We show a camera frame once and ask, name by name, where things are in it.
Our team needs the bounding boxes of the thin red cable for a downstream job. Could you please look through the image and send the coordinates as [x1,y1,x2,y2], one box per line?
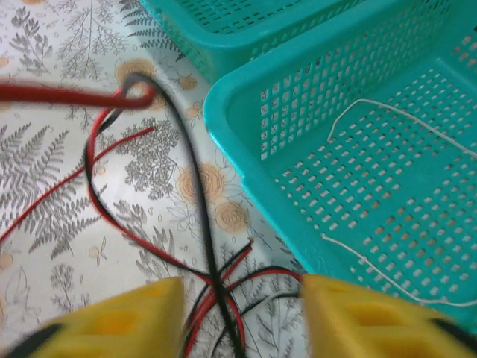
[0,125,156,243]
[0,82,157,110]
[84,107,305,358]

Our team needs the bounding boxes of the teal plastic mesh basket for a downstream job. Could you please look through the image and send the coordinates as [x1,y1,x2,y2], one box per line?
[139,0,377,86]
[203,0,477,335]

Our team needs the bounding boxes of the floral patterned table cloth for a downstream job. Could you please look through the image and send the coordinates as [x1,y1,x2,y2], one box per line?
[0,0,310,358]

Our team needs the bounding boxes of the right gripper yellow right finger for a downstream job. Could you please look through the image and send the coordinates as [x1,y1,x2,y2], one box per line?
[300,274,477,358]

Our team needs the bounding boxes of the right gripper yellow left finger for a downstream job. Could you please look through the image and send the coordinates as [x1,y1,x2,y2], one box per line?
[0,276,186,358]

